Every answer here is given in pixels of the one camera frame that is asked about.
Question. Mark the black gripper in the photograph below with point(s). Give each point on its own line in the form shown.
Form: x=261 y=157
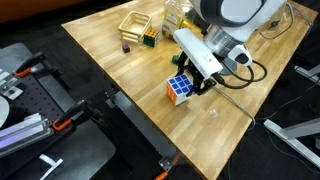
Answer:
x=199 y=86

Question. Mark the aluminium extrusion rail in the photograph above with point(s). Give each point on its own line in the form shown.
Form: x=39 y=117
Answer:
x=29 y=131

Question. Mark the grey metal table bracket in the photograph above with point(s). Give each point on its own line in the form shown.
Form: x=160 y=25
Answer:
x=162 y=145

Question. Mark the grey round lamp base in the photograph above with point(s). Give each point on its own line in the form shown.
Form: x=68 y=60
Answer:
x=229 y=67

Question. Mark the upper black orange clamp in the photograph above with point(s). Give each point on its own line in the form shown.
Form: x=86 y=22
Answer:
x=38 y=58

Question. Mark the white bent metal strip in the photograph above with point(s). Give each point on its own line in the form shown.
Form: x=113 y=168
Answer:
x=53 y=165

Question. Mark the small metal bracket block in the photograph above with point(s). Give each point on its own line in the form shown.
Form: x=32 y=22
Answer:
x=9 y=85

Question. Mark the purple small cube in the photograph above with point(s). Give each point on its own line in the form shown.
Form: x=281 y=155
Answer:
x=126 y=48

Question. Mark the large white-edged Rubik's cube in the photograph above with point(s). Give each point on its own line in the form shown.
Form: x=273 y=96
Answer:
x=177 y=89

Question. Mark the small clear plastic cap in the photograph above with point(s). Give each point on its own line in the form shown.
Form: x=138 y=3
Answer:
x=214 y=113

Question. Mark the black orange clamp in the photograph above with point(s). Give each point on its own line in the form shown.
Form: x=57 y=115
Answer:
x=38 y=58
x=81 y=106

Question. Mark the wooden slatted box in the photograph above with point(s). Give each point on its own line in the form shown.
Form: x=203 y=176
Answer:
x=134 y=26

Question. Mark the black perforated mounting board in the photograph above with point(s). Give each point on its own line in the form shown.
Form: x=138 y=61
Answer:
x=47 y=98

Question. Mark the grey metal frame leg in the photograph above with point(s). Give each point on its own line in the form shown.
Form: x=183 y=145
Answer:
x=291 y=134

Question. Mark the bottom orange clamp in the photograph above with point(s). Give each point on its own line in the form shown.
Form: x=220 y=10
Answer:
x=166 y=171

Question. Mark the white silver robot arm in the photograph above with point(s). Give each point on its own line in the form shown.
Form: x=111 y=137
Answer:
x=231 y=23

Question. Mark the lower black orange clamp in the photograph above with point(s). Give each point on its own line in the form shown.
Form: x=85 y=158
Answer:
x=81 y=106

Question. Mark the clear plastic jar with items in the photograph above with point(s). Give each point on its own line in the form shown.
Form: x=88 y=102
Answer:
x=177 y=14

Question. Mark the green small cube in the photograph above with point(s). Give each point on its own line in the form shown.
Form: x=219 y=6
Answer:
x=175 y=59

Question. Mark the small black-edged Rubik's cube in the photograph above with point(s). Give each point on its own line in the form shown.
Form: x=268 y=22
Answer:
x=151 y=37

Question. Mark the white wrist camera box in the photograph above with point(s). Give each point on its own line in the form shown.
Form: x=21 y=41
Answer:
x=200 y=55

